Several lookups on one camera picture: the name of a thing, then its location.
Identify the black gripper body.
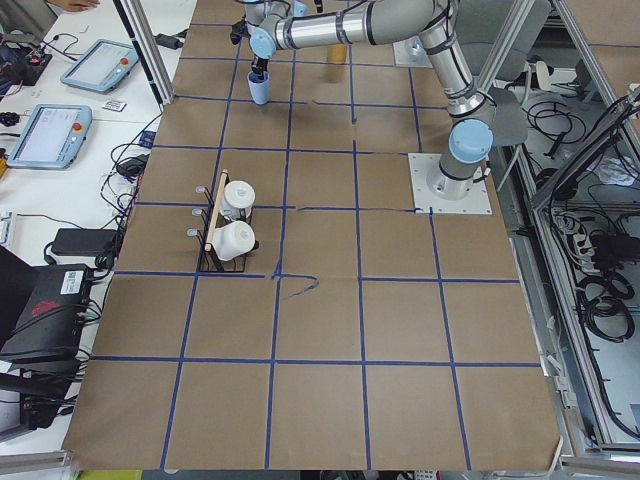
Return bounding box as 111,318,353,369
251,55,269,75

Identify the light blue plastic cup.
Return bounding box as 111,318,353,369
247,72,271,105

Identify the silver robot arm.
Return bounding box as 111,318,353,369
244,1,494,201

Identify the bamboo wooden cup holder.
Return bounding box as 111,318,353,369
326,44,348,65

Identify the white mug on rack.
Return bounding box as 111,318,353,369
213,221,259,261
220,180,256,220

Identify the teach pendant tablet upper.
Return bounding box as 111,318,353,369
60,39,139,93

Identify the teach pendant tablet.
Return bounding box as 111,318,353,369
7,104,93,170
60,39,139,93

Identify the teach pendant tablet lower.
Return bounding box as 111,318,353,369
7,104,93,170

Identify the grey office chair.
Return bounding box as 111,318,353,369
452,39,532,149

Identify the black power adapter brick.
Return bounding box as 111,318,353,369
50,228,116,256

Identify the black computer box red logo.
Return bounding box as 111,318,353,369
1,264,93,366

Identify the aluminium frame post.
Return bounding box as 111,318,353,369
113,0,175,106

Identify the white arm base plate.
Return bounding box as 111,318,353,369
408,153,492,215
393,37,432,69

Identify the black wire mug rack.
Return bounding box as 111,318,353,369
186,172,259,274

